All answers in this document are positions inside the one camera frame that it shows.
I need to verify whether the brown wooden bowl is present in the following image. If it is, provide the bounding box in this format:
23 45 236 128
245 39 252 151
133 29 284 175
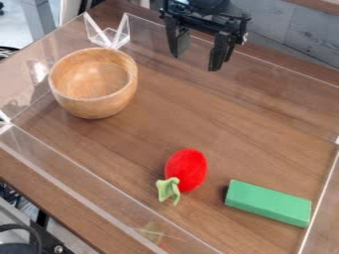
48 48 137 119

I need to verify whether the green rectangular block stick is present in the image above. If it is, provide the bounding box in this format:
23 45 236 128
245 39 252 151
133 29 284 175
225 180 312 228

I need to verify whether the red plush strawberry toy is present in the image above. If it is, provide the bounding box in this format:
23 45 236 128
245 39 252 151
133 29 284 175
155 148 208 205

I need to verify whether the clear acrylic tray enclosure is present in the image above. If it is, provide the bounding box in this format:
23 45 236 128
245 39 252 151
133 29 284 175
0 14 339 254

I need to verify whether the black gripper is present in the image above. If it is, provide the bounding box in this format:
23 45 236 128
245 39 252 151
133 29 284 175
159 0 252 71

